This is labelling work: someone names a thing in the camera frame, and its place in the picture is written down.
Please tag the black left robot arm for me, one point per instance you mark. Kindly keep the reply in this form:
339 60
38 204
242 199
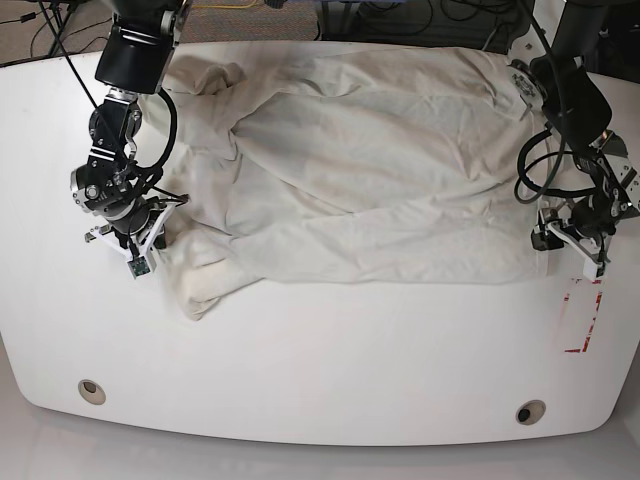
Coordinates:
577 159

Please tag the left table grommet hole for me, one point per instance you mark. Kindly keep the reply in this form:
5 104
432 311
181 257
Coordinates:
91 392

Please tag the table grommet hole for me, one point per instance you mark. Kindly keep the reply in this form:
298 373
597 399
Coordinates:
531 412
91 392

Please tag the right table grommet hole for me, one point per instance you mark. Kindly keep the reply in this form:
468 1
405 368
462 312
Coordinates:
531 412

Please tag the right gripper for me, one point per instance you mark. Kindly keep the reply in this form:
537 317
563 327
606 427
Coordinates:
141 231

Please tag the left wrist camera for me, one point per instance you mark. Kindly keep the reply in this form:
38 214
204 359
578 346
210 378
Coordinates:
594 270

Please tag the red tape marking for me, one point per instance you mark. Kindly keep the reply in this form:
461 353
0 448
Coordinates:
579 313

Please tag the black tripod stand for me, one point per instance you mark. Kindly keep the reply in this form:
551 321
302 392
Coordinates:
61 13

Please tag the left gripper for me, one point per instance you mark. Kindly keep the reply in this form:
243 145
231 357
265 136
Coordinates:
587 226

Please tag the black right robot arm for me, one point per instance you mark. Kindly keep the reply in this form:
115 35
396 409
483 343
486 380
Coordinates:
111 184

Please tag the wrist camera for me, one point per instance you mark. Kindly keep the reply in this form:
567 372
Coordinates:
139 266
594 270

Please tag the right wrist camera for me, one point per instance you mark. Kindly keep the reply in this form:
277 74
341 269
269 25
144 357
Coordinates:
139 266

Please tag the white t-shirt with print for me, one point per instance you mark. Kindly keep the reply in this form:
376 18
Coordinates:
393 165

